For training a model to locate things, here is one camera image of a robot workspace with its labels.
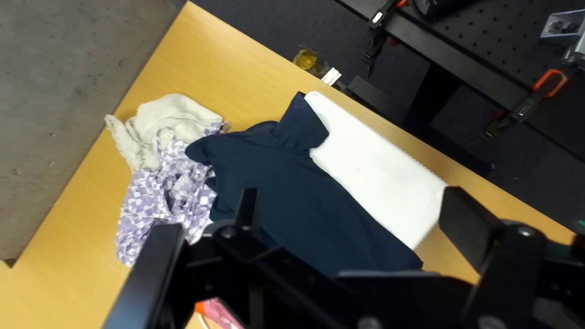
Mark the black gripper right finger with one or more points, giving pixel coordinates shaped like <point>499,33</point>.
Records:
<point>506,256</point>

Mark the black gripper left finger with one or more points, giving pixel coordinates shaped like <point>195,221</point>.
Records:
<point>144,300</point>

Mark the dark blue shirt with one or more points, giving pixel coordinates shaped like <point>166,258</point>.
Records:
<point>299,206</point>

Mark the white plastic storage box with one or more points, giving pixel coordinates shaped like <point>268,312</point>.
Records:
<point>389,184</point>

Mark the pink orange cloth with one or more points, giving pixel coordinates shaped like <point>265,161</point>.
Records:
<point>213,314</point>

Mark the purple white patterned cloth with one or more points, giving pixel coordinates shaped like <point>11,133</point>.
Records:
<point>164,188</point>

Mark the cream beige cloth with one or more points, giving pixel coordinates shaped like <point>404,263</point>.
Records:
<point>159,122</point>

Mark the orange handled clamp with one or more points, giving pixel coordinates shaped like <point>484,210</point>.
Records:
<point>546,86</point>

